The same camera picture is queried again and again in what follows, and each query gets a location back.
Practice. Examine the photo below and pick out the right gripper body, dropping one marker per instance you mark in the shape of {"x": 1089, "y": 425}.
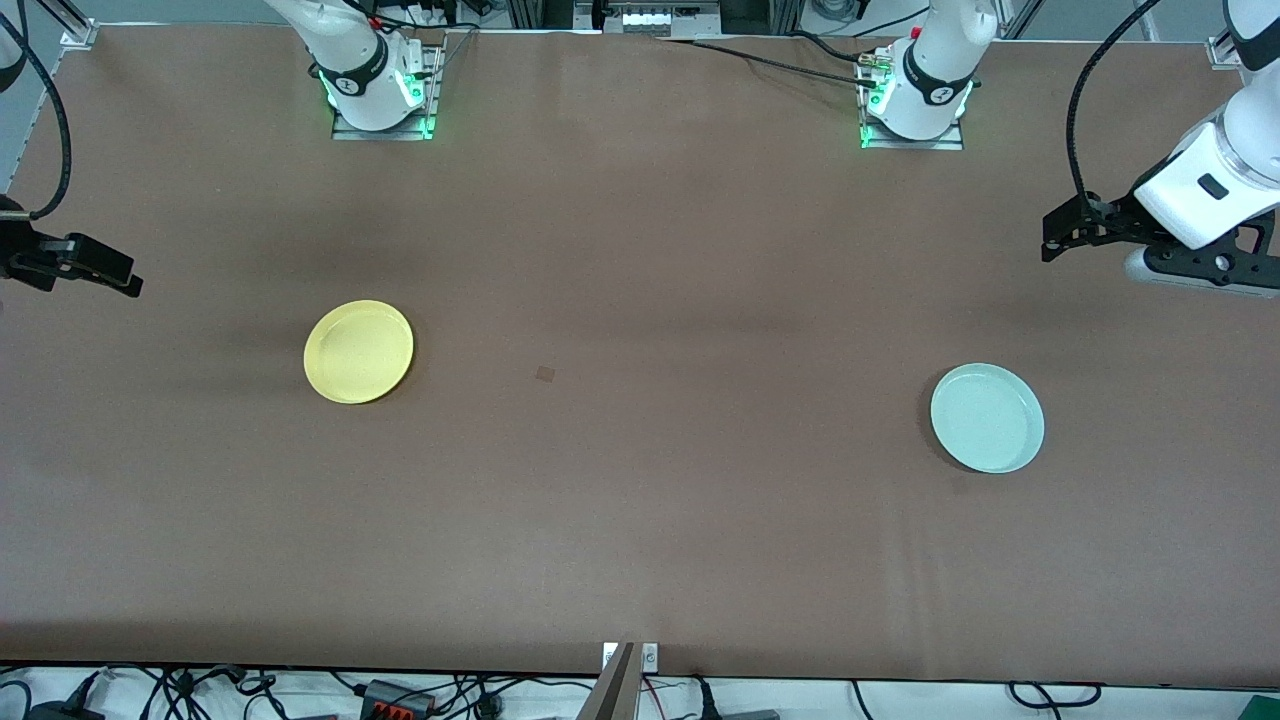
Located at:
{"x": 22, "y": 252}

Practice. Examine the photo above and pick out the black power plug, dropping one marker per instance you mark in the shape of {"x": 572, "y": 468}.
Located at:
{"x": 710, "y": 705}

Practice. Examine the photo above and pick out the pale green plate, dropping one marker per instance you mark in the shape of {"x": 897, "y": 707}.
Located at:
{"x": 987, "y": 418}

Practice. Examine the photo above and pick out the green box corner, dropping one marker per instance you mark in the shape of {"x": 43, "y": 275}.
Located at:
{"x": 1262, "y": 708}

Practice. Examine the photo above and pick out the black power adapter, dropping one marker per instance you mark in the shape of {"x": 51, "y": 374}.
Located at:
{"x": 60, "y": 712}

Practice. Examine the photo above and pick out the yellow plate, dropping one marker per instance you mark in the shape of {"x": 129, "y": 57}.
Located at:
{"x": 358, "y": 352}

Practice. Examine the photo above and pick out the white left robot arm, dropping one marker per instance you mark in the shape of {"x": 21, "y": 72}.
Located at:
{"x": 935, "y": 70}

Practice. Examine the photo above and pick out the white metal table bracket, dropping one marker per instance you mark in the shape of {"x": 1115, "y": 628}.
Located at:
{"x": 650, "y": 656}

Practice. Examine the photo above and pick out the brown wooden beam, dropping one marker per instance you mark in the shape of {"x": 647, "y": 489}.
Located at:
{"x": 612, "y": 695}

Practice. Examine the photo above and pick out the aluminium corner bracket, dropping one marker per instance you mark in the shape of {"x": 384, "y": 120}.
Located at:
{"x": 1225, "y": 52}
{"x": 78, "y": 36}

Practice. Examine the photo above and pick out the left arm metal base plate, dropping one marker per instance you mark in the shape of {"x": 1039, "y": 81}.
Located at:
{"x": 950, "y": 143}

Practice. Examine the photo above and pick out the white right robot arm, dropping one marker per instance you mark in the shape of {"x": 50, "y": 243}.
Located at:
{"x": 350, "y": 60}

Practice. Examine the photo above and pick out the grey terminal block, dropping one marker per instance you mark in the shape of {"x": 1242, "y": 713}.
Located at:
{"x": 665, "y": 18}

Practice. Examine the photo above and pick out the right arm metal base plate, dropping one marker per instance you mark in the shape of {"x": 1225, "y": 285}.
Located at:
{"x": 433, "y": 100}

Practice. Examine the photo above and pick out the black power strip orange switches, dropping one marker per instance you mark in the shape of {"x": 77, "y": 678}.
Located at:
{"x": 395, "y": 698}

